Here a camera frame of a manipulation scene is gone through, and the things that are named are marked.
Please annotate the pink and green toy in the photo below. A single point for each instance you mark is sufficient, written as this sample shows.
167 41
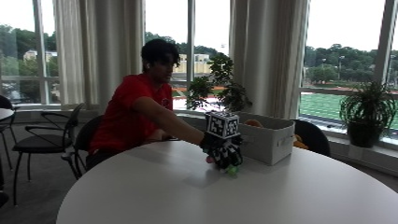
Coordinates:
232 170

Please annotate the white cube with black markers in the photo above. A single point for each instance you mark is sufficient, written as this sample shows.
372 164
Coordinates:
223 124

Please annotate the white storage box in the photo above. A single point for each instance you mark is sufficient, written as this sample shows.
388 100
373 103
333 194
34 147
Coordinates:
270 143

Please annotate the orange soft toy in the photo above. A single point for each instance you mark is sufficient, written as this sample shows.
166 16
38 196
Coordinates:
254 123

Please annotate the orange plush toy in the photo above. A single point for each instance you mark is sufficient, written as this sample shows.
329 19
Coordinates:
299 143

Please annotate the tall leafy green plant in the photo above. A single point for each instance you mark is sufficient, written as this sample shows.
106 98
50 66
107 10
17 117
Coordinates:
222 87

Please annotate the person in red shirt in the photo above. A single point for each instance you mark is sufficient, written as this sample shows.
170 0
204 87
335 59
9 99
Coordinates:
124 124

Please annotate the white curtain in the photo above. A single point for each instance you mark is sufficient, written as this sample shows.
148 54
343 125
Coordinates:
99 53
270 56

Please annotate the potted plant in black pot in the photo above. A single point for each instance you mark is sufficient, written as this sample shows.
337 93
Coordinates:
367 115

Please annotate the black chair with armrests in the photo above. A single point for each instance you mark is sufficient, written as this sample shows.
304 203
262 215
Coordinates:
43 144

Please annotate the round white side table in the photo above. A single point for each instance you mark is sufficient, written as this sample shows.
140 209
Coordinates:
5 113

